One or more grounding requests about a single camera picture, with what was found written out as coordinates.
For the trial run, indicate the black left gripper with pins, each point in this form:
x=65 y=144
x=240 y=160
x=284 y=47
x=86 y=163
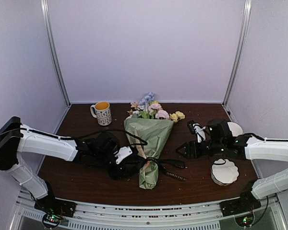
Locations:
x=118 y=173

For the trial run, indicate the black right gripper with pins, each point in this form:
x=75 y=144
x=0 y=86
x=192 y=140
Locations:
x=188 y=145

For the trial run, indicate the wrapping paper sheet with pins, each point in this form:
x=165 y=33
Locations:
x=155 y=132

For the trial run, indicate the pale yellow flower stem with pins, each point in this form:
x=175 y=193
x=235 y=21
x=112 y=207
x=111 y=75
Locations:
x=177 y=116

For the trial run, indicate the pink rose flower stem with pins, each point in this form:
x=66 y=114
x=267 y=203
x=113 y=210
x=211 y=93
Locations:
x=157 y=112

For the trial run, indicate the peach flower stem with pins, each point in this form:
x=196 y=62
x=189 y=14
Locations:
x=134 y=109

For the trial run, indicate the blue flower stem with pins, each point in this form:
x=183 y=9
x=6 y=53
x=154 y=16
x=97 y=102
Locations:
x=144 y=104

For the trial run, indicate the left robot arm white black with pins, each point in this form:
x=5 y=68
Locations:
x=104 y=151

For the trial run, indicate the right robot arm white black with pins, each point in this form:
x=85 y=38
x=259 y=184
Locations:
x=217 y=138

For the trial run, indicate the scalloped white bowl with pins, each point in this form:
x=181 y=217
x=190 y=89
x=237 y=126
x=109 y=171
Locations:
x=224 y=172

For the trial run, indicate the small white bowl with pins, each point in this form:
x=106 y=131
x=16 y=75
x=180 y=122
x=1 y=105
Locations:
x=235 y=129

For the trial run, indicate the patterned mug yellow inside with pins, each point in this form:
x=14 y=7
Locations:
x=102 y=112

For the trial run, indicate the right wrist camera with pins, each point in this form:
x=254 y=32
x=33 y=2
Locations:
x=197 y=129

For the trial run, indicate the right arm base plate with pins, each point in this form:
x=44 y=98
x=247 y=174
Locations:
x=238 y=206

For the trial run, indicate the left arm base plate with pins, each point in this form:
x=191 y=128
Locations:
x=55 y=206

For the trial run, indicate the right aluminium frame post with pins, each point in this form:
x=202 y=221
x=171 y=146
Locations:
x=241 y=43

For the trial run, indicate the aluminium frame post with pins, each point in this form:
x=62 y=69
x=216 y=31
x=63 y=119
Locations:
x=53 y=52
x=241 y=43

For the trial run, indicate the left aluminium frame post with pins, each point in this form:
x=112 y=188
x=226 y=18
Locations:
x=53 y=52

